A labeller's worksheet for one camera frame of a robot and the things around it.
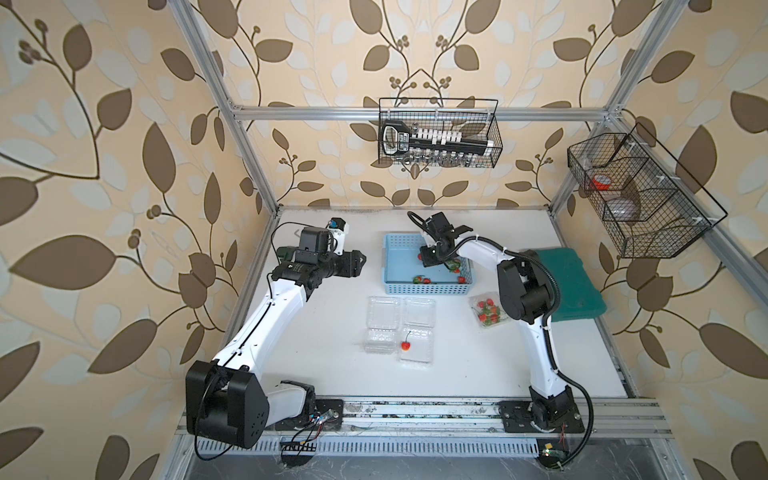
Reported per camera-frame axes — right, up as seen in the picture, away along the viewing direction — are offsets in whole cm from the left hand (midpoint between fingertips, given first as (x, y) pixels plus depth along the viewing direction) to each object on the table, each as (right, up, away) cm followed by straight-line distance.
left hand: (350, 253), depth 81 cm
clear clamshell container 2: (+19, -25, +6) cm, 32 cm away
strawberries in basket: (+30, -4, +6) cm, 30 cm away
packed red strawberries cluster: (+41, -19, +8) cm, 46 cm away
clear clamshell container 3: (+37, -15, +11) cm, 42 cm away
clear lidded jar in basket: (+69, +11, -8) cm, 70 cm away
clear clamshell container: (+9, -21, +10) cm, 25 cm away
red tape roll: (+69, +19, +1) cm, 72 cm away
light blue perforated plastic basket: (+16, -8, +21) cm, 27 cm away
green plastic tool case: (+68, -14, +8) cm, 70 cm away
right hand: (+24, -3, +23) cm, 34 cm away
